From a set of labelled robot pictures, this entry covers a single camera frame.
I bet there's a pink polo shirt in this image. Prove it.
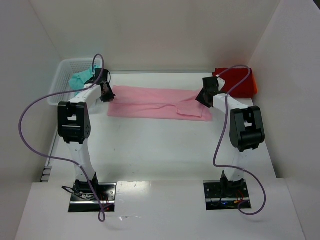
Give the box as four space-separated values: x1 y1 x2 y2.
107 86 212 122

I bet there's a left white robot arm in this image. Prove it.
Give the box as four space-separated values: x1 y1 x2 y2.
57 68 116 196

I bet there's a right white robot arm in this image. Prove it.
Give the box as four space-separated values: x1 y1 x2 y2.
196 76 265 195

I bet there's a teal t shirt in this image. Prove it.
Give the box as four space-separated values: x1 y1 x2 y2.
68 65 97 90

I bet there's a red folded t shirt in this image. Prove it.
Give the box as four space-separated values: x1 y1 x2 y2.
212 67 254 99

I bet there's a white plastic basket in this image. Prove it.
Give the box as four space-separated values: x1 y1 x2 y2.
47 57 102 106

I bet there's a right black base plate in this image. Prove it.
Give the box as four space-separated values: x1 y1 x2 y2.
203 181 252 211

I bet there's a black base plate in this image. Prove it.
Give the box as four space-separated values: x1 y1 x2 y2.
203 181 252 211
64 183 117 213

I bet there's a white cable chain segment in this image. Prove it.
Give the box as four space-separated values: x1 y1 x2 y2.
40 166 53 183

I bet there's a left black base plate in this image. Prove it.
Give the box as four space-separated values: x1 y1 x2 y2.
64 183 117 213

